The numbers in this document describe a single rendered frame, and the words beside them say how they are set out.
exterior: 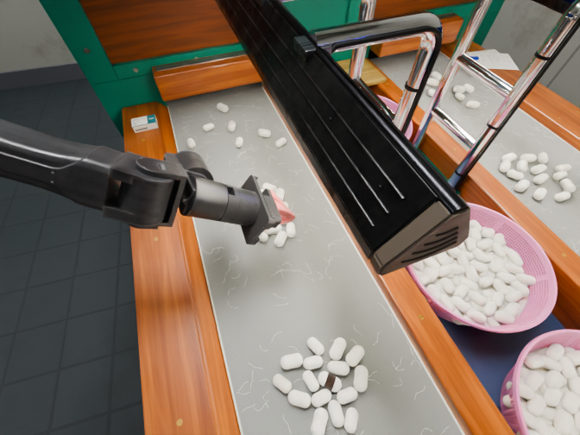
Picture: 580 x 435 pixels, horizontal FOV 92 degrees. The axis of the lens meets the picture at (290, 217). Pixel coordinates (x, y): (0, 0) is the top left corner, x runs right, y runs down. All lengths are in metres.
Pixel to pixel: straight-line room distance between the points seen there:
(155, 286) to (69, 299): 1.09
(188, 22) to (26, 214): 1.51
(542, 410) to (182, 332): 0.56
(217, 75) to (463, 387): 0.86
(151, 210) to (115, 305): 1.16
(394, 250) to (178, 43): 0.81
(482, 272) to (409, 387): 0.27
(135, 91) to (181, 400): 0.77
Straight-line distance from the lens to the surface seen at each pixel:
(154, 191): 0.37
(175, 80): 0.88
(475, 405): 0.55
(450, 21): 1.22
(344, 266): 0.57
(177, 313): 0.54
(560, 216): 0.86
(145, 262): 0.60
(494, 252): 0.72
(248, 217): 0.43
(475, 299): 0.63
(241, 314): 0.53
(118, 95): 0.97
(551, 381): 0.65
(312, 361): 0.50
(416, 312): 0.55
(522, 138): 1.01
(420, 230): 0.20
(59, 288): 1.70
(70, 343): 1.56
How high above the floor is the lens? 1.25
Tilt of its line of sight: 56 degrees down
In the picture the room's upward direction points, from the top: straight up
